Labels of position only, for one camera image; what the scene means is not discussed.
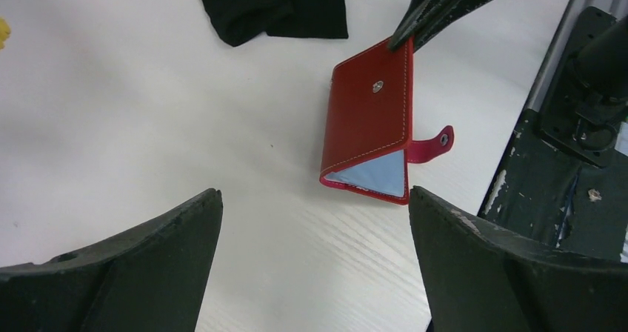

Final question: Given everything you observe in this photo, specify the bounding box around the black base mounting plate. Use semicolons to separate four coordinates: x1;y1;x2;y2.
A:
478;110;627;263

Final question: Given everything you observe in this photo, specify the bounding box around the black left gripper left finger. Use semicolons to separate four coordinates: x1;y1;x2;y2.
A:
1;189;223;331

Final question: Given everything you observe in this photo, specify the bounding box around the black shirt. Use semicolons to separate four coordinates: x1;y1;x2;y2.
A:
201;0;349;47

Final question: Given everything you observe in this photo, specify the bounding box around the yellow floral hanging cloth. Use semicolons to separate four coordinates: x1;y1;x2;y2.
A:
0;18;11;50

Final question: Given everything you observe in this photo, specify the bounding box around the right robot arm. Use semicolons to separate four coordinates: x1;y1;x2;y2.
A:
387;0;627;167

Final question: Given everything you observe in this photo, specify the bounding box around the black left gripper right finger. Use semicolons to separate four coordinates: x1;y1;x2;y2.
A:
409;187;627;331

